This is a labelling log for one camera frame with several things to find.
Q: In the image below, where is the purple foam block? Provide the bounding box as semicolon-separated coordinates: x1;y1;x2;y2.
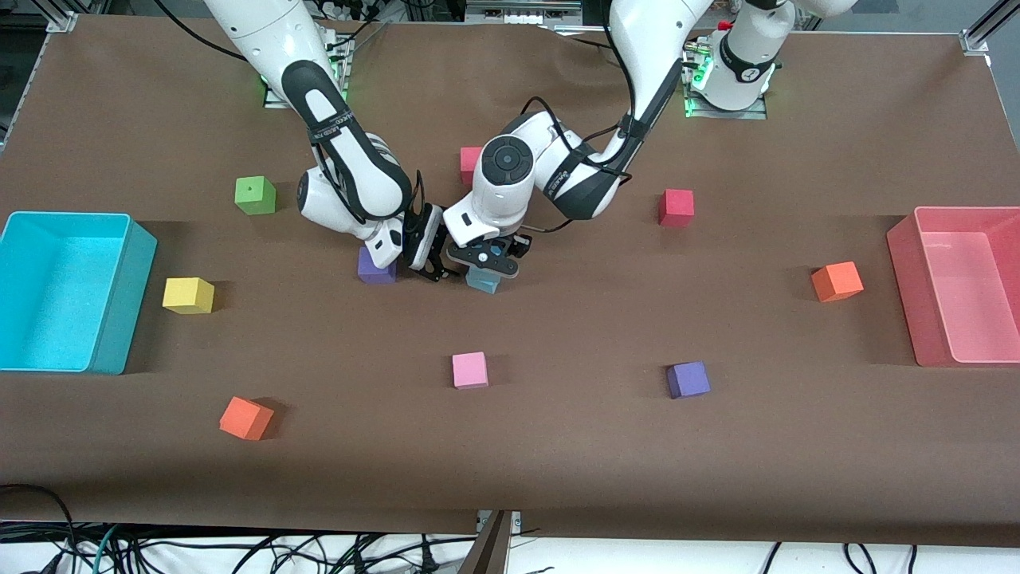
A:
357;246;398;285
666;361;712;400

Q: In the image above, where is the pink foam block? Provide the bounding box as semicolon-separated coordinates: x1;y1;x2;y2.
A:
452;352;489;391

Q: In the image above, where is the green foam block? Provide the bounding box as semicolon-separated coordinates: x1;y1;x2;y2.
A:
234;176;277;216

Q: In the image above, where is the brown paper table cover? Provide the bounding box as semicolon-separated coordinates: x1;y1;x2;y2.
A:
0;14;1020;548

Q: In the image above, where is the orange foam block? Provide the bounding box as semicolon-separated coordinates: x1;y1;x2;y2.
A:
811;261;865;304
219;396;275;442

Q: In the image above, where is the yellow foam block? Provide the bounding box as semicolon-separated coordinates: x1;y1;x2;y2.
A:
163;277;215;315

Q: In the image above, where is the white power strip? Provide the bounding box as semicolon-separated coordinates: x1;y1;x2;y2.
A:
466;0;584;26

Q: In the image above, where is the cyan plastic bin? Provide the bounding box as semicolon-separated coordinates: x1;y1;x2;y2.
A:
0;211;159;375

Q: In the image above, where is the pink plastic bin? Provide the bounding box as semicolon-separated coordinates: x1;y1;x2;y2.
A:
886;206;1020;368

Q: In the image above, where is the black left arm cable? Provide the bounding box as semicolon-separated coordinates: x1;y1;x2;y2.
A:
520;96;640;234

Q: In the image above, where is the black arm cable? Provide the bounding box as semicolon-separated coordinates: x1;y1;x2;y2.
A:
520;96;640;234
151;0;249;63

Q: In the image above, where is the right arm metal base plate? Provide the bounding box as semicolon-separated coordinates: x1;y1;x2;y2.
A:
263;33;354;111

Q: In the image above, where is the metal table bracket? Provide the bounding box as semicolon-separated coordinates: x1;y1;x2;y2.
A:
477;510;524;535

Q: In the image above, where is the dark mount pole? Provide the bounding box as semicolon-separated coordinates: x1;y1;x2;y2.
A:
458;510;512;574

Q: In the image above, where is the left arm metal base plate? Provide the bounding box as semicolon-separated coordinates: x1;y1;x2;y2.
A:
682;40;769;120

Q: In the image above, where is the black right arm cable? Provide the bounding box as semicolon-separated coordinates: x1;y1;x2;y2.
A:
151;0;249;63

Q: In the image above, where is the teal floor cable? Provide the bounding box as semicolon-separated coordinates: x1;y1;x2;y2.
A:
92;522;122;574

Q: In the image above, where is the black floor cable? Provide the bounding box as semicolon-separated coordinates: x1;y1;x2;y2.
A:
0;482;82;574

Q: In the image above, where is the aluminium frame profile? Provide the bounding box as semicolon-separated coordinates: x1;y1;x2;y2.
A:
959;0;1010;55

